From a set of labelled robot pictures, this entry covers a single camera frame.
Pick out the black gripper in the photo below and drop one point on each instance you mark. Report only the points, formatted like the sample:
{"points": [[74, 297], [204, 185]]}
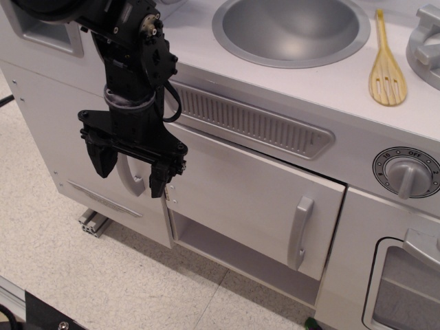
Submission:
{"points": [[140, 134]]}

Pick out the white cabinet door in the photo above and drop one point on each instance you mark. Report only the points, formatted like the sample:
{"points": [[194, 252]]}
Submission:
{"points": [[251, 199]]}

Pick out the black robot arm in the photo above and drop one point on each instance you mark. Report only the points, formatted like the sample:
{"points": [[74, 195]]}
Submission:
{"points": [[129, 38]]}

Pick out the silver fridge nameplate emblem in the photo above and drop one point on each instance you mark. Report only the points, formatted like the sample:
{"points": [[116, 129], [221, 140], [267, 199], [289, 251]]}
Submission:
{"points": [[104, 200]]}

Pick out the silver vent grille panel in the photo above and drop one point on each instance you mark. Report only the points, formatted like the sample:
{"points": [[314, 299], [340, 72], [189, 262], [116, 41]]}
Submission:
{"points": [[238, 122]]}

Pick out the white fridge door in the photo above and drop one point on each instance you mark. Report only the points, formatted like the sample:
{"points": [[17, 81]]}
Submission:
{"points": [[50, 110]]}

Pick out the silver recessed dispenser panel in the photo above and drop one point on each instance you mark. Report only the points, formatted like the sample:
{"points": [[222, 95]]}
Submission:
{"points": [[62, 37]]}

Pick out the white toy kitchen body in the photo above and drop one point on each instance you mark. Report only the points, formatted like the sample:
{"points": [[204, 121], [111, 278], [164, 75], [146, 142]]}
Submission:
{"points": [[205, 280]]}

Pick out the silver sink bowl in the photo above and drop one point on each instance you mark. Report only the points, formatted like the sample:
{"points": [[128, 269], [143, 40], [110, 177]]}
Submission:
{"points": [[291, 34]]}

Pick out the green object on floor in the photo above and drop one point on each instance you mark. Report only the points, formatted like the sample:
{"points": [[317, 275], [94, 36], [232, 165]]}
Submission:
{"points": [[311, 324]]}

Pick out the yellow slotted wooden spoon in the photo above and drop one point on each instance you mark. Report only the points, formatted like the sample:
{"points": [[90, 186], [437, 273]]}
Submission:
{"points": [[387, 85]]}

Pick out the grey timer knob dial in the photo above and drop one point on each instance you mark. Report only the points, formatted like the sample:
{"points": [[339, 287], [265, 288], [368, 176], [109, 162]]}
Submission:
{"points": [[407, 172]]}

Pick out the oven door with window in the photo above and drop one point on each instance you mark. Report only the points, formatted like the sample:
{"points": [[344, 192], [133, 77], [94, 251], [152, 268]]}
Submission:
{"points": [[402, 292]]}

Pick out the silver fridge door handle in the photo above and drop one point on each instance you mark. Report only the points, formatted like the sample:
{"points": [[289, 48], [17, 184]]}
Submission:
{"points": [[134, 185]]}

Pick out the aluminium extrusion rail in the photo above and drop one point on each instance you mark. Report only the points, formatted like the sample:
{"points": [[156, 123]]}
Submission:
{"points": [[94, 223]]}

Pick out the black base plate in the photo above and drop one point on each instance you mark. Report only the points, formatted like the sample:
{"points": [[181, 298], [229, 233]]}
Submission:
{"points": [[40, 315]]}

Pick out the silver cabinet door handle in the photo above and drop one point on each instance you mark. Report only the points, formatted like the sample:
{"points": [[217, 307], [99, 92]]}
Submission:
{"points": [[295, 251]]}

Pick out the silver oven door handle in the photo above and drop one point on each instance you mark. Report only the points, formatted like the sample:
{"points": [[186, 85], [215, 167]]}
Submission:
{"points": [[423, 247]]}

